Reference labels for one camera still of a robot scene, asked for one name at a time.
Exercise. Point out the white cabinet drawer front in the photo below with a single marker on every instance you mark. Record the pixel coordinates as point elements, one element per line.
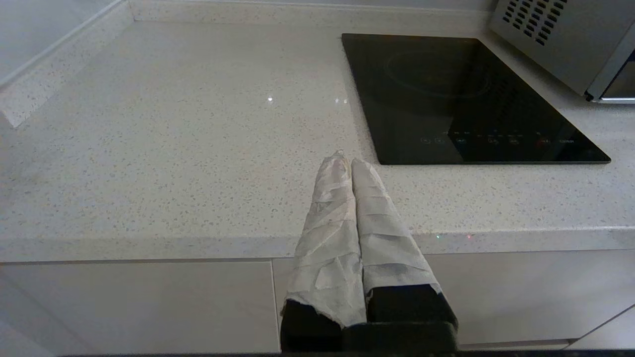
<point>149,307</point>
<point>521,297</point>
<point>615,337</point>

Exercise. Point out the black induction cooktop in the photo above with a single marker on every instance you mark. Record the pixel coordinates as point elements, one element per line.
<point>446,99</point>

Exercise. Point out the silver black microwave oven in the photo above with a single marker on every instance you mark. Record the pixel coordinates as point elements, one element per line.
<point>560,39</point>

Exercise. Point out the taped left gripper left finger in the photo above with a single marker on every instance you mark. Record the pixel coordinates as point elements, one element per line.
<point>327,248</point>

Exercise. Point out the black glass microwave door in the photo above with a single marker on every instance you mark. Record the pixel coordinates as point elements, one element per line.
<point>622,82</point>

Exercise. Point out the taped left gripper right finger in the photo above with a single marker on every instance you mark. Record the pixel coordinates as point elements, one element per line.
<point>387,238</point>

